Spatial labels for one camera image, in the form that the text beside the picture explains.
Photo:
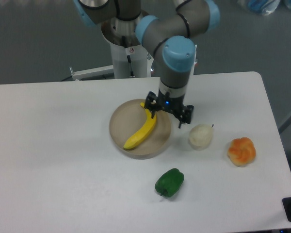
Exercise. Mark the blue plastic bag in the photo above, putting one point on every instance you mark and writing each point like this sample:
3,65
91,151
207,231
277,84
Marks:
259,7

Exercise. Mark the round beige plate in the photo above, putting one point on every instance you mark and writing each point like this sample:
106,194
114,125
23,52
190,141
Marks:
128,118

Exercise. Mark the yellow banana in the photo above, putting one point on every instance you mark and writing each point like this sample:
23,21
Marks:
141,135

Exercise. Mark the white metal bracket left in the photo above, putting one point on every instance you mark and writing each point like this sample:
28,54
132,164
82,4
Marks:
91,74

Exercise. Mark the green bell pepper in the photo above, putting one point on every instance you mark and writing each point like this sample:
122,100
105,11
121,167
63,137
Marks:
169,183

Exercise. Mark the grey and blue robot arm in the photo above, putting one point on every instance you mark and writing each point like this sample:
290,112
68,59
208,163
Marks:
168,42

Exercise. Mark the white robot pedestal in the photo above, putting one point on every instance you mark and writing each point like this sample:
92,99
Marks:
130,59

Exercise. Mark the orange bread roll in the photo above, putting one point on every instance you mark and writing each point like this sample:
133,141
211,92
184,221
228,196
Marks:
241,151

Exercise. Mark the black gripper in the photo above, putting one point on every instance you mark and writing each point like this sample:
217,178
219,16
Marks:
171,105

